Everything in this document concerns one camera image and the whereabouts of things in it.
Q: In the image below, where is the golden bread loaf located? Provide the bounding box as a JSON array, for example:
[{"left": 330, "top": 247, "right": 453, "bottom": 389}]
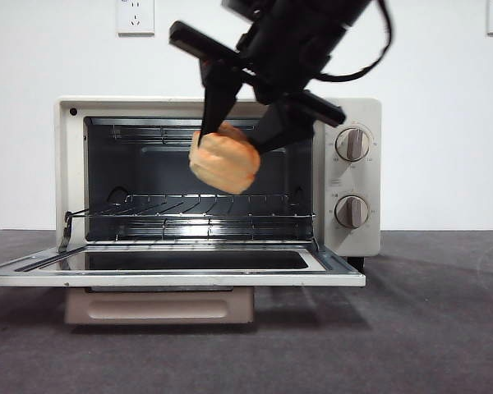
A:
[{"left": 187, "top": 121, "right": 260, "bottom": 195}]

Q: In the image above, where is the glass oven door with handle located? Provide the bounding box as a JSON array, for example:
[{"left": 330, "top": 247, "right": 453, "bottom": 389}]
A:
[{"left": 0, "top": 244, "right": 366, "bottom": 326}]

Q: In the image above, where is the cream Toshiba toaster oven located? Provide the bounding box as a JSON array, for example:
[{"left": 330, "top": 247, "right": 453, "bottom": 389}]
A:
[{"left": 55, "top": 96, "right": 382, "bottom": 270}]

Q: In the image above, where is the cream temperature knob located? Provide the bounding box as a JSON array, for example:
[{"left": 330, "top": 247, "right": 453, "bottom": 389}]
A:
[{"left": 335, "top": 127, "right": 371, "bottom": 163}]

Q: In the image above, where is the cream timer knob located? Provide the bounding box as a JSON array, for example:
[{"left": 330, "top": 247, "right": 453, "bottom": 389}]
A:
[{"left": 334, "top": 195, "right": 370, "bottom": 229}]

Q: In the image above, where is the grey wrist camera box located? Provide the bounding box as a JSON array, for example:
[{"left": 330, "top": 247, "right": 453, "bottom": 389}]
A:
[{"left": 221, "top": 0, "right": 269, "bottom": 22}]

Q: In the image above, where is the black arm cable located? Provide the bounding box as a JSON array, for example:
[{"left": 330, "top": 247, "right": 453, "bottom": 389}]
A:
[{"left": 318, "top": 0, "right": 395, "bottom": 82}]

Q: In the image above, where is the metal wire oven rack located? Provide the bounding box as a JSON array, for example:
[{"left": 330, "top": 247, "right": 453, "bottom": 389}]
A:
[{"left": 71, "top": 192, "right": 316, "bottom": 242}]

